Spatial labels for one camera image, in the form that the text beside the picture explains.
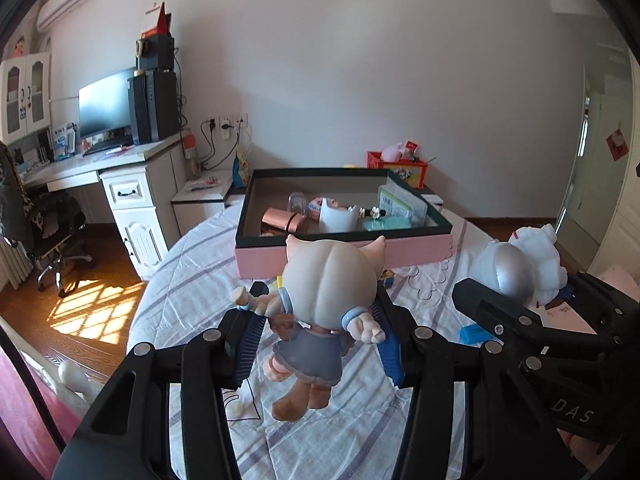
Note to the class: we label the pink bed sheet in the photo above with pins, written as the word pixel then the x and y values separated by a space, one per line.
pixel 25 400

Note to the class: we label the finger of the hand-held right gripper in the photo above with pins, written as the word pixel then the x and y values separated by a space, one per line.
pixel 605 295
pixel 500 310

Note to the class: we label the white wall socket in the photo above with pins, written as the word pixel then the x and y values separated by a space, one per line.
pixel 241 121
pixel 226 127
pixel 211 123

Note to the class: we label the white plush toy silver head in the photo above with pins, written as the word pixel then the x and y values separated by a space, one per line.
pixel 505 270

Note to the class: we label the black computer monitor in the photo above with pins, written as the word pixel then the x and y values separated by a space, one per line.
pixel 105 105

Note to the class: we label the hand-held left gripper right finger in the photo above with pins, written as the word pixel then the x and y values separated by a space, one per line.
pixel 391 357

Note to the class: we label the dark jacket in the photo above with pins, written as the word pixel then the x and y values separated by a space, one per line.
pixel 12 190

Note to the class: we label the pink plush toy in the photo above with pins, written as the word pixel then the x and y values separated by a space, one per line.
pixel 393 151

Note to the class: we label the white wardrobe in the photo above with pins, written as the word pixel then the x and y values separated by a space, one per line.
pixel 620 240

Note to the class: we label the black office chair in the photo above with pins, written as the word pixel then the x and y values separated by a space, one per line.
pixel 55 230

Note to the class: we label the black speaker box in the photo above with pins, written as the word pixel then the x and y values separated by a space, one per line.
pixel 157 52

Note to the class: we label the pink cardboard box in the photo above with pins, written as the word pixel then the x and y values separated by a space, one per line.
pixel 260 260

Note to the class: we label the black keyboard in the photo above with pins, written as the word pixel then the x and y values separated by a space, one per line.
pixel 102 148

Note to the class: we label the white glass door cabinet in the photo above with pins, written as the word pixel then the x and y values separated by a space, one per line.
pixel 25 95

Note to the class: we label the blue white box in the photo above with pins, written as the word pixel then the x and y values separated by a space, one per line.
pixel 64 142

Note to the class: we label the teal round case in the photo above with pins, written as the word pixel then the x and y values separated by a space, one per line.
pixel 385 224

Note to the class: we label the pink doll figure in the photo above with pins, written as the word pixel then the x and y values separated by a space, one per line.
pixel 325 270

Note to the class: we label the orange cap bottle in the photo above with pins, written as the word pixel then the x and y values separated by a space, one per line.
pixel 190 157

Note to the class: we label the blue yellow snack bag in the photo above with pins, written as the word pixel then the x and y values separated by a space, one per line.
pixel 241 170

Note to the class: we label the red door decoration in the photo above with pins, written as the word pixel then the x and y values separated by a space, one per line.
pixel 616 143

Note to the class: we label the red tag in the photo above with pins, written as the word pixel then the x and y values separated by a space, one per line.
pixel 412 148

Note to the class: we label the black hair clip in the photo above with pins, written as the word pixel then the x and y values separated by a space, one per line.
pixel 372 211

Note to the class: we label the white bedpost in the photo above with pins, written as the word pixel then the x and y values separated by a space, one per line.
pixel 75 380

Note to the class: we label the low white cabinet dark top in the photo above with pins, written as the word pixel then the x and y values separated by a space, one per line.
pixel 432 202

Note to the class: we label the beige curtain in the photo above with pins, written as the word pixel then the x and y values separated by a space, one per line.
pixel 12 265

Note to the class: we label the white desk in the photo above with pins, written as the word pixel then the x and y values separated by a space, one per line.
pixel 130 160

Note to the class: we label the black computer tower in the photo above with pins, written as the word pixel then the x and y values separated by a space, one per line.
pixel 155 107

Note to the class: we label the red white card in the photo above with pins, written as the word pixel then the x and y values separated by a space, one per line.
pixel 155 20

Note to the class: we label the clear plastic bag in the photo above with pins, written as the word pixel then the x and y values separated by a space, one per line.
pixel 402 202

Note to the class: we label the rose gold metal cylinder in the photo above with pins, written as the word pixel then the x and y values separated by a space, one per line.
pixel 282 220

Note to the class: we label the small doll figurine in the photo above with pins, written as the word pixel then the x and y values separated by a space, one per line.
pixel 20 45

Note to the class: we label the white nightstand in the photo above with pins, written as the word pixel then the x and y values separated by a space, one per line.
pixel 200 210

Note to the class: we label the red storage box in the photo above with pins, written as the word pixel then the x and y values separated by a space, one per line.
pixel 390 170

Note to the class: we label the pink packet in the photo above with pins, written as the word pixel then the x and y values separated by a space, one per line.
pixel 202 183

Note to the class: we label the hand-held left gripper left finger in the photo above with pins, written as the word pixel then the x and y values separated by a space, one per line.
pixel 247 347

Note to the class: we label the white door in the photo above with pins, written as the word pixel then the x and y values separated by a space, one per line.
pixel 600 160

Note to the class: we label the clear glass jar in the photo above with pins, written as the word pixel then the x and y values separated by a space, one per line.
pixel 296 203

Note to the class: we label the pastel building block toy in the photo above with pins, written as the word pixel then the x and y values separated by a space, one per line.
pixel 315 208

